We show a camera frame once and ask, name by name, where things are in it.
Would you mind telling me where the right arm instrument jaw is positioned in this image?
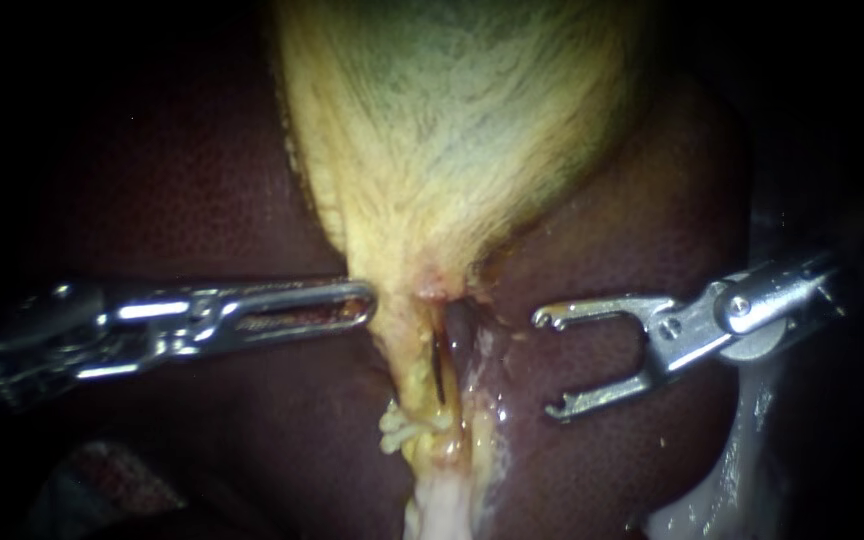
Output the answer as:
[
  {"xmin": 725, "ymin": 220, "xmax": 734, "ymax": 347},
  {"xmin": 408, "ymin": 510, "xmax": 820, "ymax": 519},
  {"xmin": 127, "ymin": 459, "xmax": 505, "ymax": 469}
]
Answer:
[
  {"xmin": 531, "ymin": 294, "xmax": 679, "ymax": 333},
  {"xmin": 542, "ymin": 365, "xmax": 675, "ymax": 424}
]

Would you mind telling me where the left arm instrument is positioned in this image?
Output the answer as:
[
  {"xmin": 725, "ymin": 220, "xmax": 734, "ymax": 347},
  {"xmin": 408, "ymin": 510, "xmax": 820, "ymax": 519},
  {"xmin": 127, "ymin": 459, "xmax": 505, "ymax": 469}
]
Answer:
[{"xmin": 0, "ymin": 280, "xmax": 217, "ymax": 423}]

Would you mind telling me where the left arm instrument jaw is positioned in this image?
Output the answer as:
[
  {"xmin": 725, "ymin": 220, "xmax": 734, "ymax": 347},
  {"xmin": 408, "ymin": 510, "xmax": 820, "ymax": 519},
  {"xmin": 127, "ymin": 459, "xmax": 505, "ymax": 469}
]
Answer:
[{"xmin": 206, "ymin": 278, "xmax": 379, "ymax": 355}]

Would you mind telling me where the right arm instrument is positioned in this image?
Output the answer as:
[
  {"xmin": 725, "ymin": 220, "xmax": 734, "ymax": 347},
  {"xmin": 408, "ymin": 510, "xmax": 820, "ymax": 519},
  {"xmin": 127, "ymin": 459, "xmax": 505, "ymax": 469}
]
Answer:
[{"xmin": 644, "ymin": 251, "xmax": 847, "ymax": 378}]

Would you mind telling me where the thin tube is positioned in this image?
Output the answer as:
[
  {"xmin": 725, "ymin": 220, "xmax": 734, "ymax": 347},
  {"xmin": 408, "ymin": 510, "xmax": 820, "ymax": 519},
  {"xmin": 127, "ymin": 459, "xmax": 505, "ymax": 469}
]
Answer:
[
  {"xmin": 390, "ymin": 296, "xmax": 448, "ymax": 459},
  {"xmin": 443, "ymin": 298, "xmax": 482, "ymax": 451}
]

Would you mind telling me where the white clip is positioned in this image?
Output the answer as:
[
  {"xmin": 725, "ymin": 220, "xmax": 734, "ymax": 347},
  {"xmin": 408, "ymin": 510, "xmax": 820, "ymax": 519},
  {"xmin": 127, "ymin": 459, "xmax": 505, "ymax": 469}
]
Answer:
[
  {"xmin": 378, "ymin": 431, "xmax": 433, "ymax": 457},
  {"xmin": 378, "ymin": 400, "xmax": 454, "ymax": 438}
]

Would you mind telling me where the dark red liver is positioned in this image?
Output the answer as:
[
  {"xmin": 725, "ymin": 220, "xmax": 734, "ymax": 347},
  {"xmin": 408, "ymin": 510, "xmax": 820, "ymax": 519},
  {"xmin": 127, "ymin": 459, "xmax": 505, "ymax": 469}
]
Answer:
[{"xmin": 0, "ymin": 44, "xmax": 760, "ymax": 540}]

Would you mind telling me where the pale fatty tissue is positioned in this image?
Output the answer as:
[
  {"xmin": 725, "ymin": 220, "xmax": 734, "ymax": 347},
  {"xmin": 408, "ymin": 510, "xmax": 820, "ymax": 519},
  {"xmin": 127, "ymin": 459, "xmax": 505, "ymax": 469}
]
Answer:
[{"xmin": 400, "ymin": 329, "xmax": 516, "ymax": 540}]

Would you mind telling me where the gallbladder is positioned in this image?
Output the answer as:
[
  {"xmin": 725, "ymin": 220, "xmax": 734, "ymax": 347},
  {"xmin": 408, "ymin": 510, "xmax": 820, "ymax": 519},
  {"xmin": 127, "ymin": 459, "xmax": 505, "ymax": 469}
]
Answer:
[{"xmin": 269, "ymin": 0, "xmax": 660, "ymax": 316}]

